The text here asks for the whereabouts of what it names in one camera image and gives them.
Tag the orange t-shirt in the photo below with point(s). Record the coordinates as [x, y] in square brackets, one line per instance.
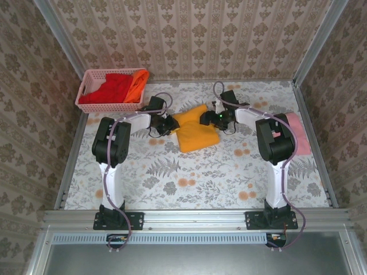
[137, 86]

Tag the aluminium mounting rail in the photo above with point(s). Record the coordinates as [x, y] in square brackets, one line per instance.
[195, 219]

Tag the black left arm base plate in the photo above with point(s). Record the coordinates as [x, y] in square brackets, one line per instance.
[137, 220]

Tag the black controller board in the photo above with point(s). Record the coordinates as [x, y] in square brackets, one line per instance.
[114, 240]
[275, 239]

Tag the aluminium frame post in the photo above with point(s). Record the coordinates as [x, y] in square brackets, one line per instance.
[64, 43]
[318, 43]

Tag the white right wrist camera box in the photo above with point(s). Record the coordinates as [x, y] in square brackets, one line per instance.
[218, 106]

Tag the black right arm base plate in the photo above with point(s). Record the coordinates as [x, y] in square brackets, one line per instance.
[250, 220]

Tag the pink plastic basket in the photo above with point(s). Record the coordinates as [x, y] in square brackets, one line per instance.
[100, 108]

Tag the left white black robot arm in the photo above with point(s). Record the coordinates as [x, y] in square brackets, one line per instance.
[111, 143]

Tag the grey metal panel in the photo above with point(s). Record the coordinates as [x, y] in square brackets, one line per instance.
[183, 260]

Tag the aluminium table side rail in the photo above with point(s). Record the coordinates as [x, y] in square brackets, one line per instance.
[301, 100]
[71, 160]

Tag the red t-shirt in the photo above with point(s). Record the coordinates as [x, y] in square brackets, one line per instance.
[111, 88]

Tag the pink folded t-shirt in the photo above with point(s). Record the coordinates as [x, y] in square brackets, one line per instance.
[301, 134]

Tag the yellow printed t-shirt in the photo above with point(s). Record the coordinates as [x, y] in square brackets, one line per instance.
[198, 137]

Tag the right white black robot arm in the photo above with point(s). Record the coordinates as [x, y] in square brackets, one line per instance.
[275, 143]

